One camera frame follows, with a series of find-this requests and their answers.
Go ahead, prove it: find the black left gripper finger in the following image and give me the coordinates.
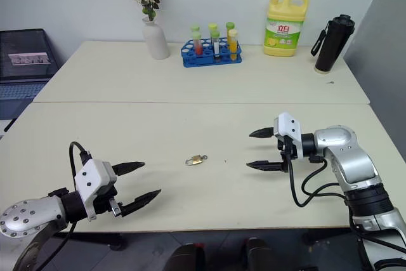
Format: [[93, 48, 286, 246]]
[[121, 188, 162, 217], [112, 161, 147, 177]]

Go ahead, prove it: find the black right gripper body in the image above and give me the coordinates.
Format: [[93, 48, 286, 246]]
[[275, 135, 298, 174]]

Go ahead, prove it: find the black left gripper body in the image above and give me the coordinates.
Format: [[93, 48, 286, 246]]
[[93, 184, 125, 218]]

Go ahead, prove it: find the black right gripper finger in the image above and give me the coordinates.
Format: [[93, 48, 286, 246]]
[[249, 126, 274, 140], [246, 159, 285, 173]]

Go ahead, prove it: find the black table leg base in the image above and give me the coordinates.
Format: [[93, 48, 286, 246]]
[[52, 231, 128, 252]]

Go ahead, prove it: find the small brass padlock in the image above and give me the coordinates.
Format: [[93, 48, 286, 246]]
[[184, 154, 204, 168]]

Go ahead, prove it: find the dark rounded shape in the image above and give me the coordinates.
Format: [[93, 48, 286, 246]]
[[164, 241, 207, 271], [241, 237, 277, 271]]

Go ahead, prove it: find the yellow-capped tube with orange liquid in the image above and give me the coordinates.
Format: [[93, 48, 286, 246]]
[[227, 29, 239, 62]]

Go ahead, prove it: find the blue test tube rack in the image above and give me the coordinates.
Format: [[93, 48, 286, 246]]
[[180, 38, 243, 69]]

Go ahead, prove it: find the green-capped tube with white label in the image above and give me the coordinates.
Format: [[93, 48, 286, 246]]
[[211, 30, 222, 63]]

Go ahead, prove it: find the yellow dish soap pump bottle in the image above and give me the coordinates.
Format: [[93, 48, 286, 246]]
[[262, 0, 310, 56]]

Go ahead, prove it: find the green-capped tube with red liquid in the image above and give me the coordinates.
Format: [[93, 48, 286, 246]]
[[191, 31, 203, 56]]

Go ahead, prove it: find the yellow-green-capped test tube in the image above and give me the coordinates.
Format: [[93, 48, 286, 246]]
[[207, 22, 218, 44]]

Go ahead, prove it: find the white ceramic vase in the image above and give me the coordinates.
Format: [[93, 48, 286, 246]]
[[141, 16, 170, 60]]

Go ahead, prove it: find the dark grey laptop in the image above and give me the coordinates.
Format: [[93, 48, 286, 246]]
[[0, 28, 62, 133]]

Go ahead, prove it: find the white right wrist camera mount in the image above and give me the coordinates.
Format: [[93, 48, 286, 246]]
[[273, 112, 303, 159]]

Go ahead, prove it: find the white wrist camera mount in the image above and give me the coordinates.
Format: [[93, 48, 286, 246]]
[[273, 112, 303, 159], [74, 159, 117, 221]]

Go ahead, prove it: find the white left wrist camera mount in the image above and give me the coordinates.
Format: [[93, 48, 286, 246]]
[[74, 159, 117, 221]]

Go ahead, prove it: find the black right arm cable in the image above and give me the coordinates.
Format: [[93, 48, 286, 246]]
[[285, 152, 351, 209]]

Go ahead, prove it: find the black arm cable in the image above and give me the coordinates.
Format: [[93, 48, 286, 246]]
[[31, 141, 93, 271], [285, 152, 351, 209]]

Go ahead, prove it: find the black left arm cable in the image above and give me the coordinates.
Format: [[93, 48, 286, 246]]
[[31, 141, 93, 271]]

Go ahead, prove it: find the black tumbler with strap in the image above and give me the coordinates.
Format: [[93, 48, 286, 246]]
[[310, 14, 356, 76]]

